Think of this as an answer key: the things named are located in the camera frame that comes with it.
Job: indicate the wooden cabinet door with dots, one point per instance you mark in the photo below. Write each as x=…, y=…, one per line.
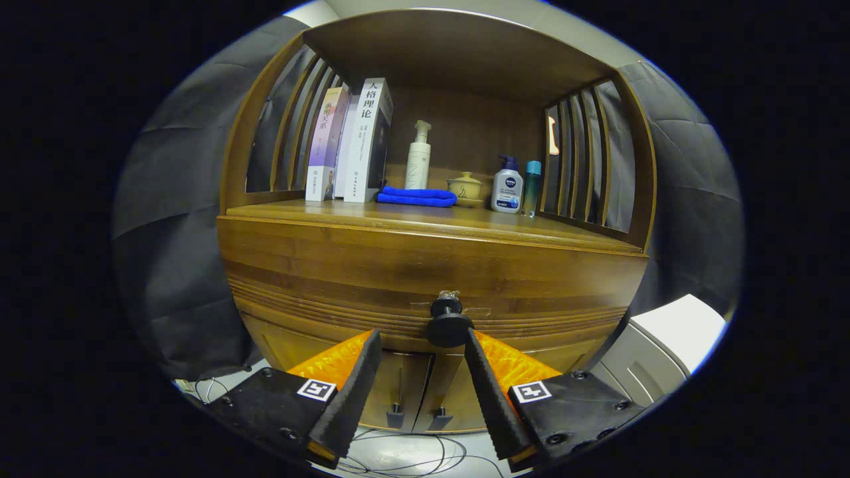
x=451, y=392
x=395, y=382

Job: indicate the white pump bottle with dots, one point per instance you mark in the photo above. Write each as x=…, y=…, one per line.
x=418, y=166

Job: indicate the wooden countertop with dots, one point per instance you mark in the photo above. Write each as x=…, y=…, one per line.
x=431, y=219

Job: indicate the purple book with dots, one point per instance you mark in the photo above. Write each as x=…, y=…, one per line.
x=325, y=146

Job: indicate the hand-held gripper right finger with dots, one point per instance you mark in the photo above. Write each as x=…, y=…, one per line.
x=491, y=398

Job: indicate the wooden drawer with black knob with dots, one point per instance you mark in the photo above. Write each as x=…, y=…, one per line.
x=372, y=265

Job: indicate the white grey box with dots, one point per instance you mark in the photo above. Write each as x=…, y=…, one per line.
x=671, y=332

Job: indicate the brown wooden cabinet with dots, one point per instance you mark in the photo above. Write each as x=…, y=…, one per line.
x=465, y=53

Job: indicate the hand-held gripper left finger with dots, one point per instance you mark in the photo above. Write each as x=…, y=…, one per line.
x=352, y=398

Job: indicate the thick white book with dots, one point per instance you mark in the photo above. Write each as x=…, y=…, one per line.
x=365, y=146

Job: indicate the teal bottle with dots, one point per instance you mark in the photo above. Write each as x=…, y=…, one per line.
x=530, y=192

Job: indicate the thin white book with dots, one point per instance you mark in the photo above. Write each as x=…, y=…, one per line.
x=346, y=153

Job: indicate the yellow lidded teacup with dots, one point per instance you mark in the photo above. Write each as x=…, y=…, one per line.
x=466, y=189

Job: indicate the blue folded cloth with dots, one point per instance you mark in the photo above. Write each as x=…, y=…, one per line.
x=415, y=197

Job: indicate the white bottle with blue cap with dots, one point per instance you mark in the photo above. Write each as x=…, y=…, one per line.
x=507, y=192

